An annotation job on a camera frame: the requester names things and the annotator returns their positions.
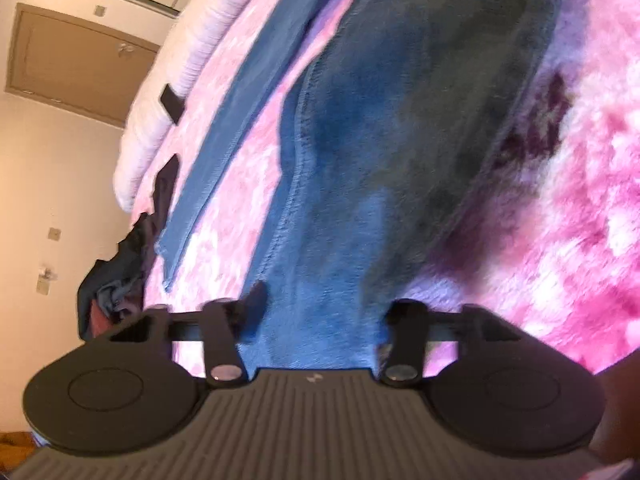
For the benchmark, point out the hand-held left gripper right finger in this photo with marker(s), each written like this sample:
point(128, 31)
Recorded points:
point(407, 320)

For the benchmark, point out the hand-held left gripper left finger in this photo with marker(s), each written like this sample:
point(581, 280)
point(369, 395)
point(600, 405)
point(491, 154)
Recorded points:
point(254, 310)

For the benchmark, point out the blue jeans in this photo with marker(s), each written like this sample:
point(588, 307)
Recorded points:
point(390, 160)

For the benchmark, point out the dark grey garment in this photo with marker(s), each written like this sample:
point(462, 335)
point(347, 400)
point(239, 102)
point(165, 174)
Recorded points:
point(125, 260)

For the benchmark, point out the maroon sweater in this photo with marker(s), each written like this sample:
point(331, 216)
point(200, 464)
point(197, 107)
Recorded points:
point(102, 321)

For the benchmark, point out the pink floral blanket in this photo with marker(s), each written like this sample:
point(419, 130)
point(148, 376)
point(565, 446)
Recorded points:
point(575, 210)

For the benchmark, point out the white plug-in charger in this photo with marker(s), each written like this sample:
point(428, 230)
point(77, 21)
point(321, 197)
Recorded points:
point(47, 274)

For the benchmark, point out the smartphone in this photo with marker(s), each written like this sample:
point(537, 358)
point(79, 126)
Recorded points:
point(172, 103)

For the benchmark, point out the pale striped quilt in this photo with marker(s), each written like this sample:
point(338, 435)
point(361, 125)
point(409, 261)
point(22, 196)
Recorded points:
point(165, 75)

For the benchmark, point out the brown wooden door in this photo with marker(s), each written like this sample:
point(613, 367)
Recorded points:
point(75, 60)

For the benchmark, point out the beige wall socket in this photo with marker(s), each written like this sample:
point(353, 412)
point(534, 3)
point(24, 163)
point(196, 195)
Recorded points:
point(54, 233)
point(42, 286)

